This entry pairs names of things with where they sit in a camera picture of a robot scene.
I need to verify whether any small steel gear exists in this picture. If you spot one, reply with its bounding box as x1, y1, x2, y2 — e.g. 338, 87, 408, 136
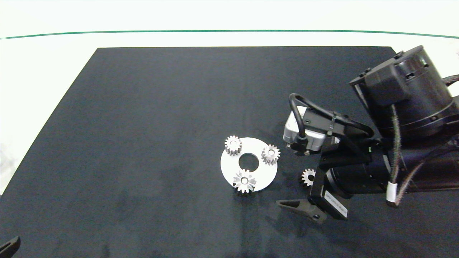
224, 135, 242, 157
261, 144, 281, 166
301, 168, 317, 187

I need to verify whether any large steel gear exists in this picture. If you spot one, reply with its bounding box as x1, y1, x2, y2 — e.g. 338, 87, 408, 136
232, 169, 257, 194

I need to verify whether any round white pin plate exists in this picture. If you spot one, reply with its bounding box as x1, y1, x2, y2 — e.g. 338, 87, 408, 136
220, 137, 278, 192

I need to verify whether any dark table mat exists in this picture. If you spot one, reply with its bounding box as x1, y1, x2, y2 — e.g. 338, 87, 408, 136
0, 46, 459, 258

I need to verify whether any braided cable with white tag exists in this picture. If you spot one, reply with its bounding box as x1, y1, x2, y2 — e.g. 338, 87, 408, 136
387, 105, 402, 207

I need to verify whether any thin braided black cable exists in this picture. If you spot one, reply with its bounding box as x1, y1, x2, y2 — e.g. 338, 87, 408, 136
396, 162, 426, 207

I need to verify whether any silver boxy wrist camera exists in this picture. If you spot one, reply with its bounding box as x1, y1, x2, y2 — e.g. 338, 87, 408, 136
283, 105, 340, 156

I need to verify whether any black camera cable loop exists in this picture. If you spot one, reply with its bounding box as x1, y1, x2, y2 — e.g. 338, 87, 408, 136
288, 92, 375, 155

